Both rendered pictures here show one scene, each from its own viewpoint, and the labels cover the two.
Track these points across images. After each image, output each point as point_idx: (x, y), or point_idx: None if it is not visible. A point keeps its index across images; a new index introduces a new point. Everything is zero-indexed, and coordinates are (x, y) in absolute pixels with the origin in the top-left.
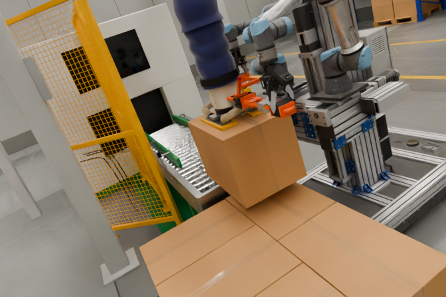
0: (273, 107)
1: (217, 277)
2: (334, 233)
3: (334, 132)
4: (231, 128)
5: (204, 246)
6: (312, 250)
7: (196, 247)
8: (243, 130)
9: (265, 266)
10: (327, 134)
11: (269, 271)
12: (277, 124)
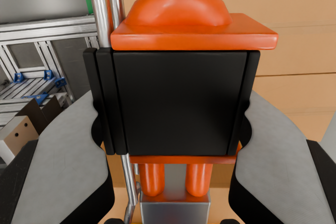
0: (264, 98)
1: (304, 29)
2: None
3: (26, 105)
4: (216, 217)
5: (276, 89)
6: None
7: (283, 95)
8: (213, 189)
9: None
10: (38, 117)
11: None
12: (120, 168)
